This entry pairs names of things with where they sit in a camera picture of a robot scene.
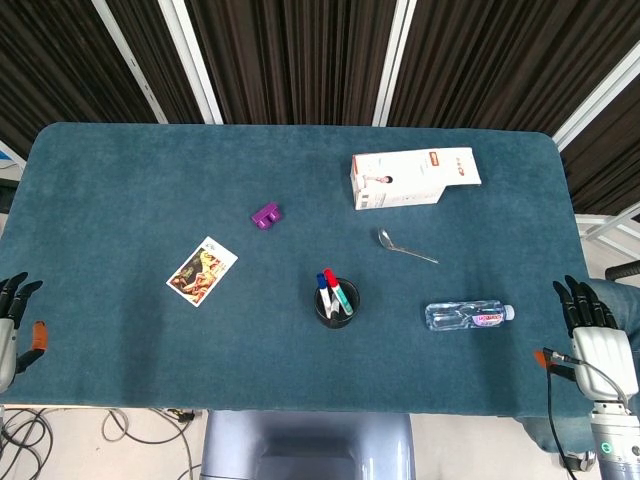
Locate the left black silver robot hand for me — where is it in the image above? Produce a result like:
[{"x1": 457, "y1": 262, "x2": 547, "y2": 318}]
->
[{"x1": 0, "y1": 271, "x2": 50, "y2": 394}]

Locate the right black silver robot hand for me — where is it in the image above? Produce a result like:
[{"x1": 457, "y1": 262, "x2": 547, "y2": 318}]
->
[{"x1": 533, "y1": 274, "x2": 640, "y2": 402}]

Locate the green marker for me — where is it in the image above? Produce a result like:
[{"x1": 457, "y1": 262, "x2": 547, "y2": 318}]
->
[{"x1": 333, "y1": 284, "x2": 355, "y2": 317}]

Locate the black mesh pen holder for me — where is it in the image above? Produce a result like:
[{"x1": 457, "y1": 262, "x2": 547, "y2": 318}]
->
[{"x1": 313, "y1": 277, "x2": 362, "y2": 331}]

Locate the blue marker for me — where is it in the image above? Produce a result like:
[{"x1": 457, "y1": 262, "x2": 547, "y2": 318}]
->
[{"x1": 315, "y1": 272, "x2": 335, "y2": 320}]

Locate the blue denim fabric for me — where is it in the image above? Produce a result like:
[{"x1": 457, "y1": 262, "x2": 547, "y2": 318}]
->
[{"x1": 583, "y1": 278, "x2": 640, "y2": 332}]

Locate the black curved bar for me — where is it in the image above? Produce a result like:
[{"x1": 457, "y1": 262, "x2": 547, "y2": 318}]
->
[{"x1": 604, "y1": 261, "x2": 640, "y2": 282}]

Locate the clear plastic water bottle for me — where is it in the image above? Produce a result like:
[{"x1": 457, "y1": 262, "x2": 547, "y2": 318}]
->
[{"x1": 424, "y1": 299, "x2": 517, "y2": 333}]

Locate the illustrated picture card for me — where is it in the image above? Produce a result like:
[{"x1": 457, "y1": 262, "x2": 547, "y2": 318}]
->
[{"x1": 165, "y1": 235, "x2": 240, "y2": 308}]

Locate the metal spoon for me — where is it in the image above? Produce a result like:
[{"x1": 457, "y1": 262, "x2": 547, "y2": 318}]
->
[{"x1": 377, "y1": 227, "x2": 441, "y2": 265}]

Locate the white pillar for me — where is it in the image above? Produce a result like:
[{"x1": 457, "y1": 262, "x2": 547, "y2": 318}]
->
[
  {"x1": 91, "y1": 0, "x2": 170, "y2": 125},
  {"x1": 551, "y1": 43, "x2": 640, "y2": 153},
  {"x1": 157, "y1": 0, "x2": 225, "y2": 126},
  {"x1": 371, "y1": 0, "x2": 418, "y2": 128}
]

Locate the white cardboard box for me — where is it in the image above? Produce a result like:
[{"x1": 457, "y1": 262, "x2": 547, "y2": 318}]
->
[{"x1": 350, "y1": 146, "x2": 483, "y2": 212}]

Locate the purple toy building brick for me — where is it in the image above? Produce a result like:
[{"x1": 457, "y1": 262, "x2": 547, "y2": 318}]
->
[{"x1": 250, "y1": 201, "x2": 283, "y2": 232}]

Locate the blue grey robot torso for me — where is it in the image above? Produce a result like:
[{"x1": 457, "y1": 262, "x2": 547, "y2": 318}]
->
[{"x1": 201, "y1": 410, "x2": 417, "y2": 480}]

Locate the teal blue tablecloth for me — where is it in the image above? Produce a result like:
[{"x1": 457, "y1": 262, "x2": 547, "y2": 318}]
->
[{"x1": 0, "y1": 121, "x2": 595, "y2": 419}]

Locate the dark brown pleated curtain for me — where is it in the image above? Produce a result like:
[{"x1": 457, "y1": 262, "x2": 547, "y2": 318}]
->
[{"x1": 0, "y1": 0, "x2": 640, "y2": 217}]

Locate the grey clear hand cable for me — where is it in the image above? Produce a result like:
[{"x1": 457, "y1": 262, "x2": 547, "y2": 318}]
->
[{"x1": 574, "y1": 357, "x2": 630, "y2": 409}]

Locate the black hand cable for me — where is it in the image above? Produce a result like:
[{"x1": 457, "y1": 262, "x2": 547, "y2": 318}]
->
[{"x1": 541, "y1": 347, "x2": 581, "y2": 480}]

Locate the black floor cable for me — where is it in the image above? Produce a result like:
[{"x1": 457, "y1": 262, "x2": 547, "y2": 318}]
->
[{"x1": 0, "y1": 407, "x2": 54, "y2": 480}]

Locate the white metal frame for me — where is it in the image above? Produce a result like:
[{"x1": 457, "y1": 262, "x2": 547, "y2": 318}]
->
[{"x1": 573, "y1": 201, "x2": 640, "y2": 261}]

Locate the grey floor cable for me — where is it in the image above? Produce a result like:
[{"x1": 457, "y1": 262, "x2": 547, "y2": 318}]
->
[{"x1": 101, "y1": 408, "x2": 202, "y2": 480}]

